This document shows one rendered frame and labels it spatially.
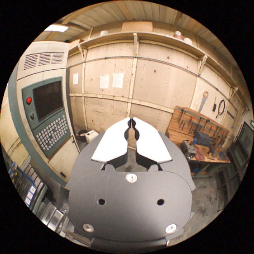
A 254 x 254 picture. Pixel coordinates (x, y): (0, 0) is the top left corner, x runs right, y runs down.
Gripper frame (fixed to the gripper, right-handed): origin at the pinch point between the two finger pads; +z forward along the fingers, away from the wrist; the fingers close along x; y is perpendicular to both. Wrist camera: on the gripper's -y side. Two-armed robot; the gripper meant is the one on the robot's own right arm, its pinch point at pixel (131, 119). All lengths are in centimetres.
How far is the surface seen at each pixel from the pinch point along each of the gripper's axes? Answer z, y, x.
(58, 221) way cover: -58, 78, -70
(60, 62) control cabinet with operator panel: 53, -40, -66
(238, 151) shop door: -8, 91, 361
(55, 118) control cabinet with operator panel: 39, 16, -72
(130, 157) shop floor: 112, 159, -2
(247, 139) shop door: -14, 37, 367
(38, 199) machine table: -43, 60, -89
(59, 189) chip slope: -13, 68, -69
